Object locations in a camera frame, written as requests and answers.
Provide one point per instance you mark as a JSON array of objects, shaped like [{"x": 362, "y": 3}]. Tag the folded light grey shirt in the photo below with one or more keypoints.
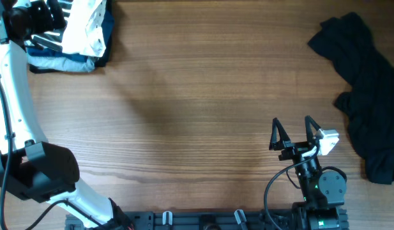
[{"x": 39, "y": 64}]

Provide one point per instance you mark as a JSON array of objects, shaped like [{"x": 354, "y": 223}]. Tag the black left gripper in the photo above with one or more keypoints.
[{"x": 46, "y": 22}]

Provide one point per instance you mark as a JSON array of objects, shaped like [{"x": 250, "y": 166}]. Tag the crumpled black garment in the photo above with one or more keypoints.
[{"x": 369, "y": 106}]

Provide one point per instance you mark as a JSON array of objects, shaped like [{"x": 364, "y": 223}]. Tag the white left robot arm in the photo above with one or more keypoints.
[{"x": 30, "y": 166}]

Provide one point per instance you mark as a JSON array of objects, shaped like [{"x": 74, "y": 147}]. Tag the folded black garment under pile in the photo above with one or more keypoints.
[{"x": 83, "y": 45}]

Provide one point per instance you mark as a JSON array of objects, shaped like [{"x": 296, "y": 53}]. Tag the white t-shirt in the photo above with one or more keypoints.
[{"x": 83, "y": 33}]

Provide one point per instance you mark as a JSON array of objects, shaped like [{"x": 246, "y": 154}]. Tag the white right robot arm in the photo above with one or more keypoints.
[{"x": 323, "y": 188}]

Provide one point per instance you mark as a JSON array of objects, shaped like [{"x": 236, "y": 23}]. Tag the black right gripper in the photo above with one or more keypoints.
[{"x": 294, "y": 149}]

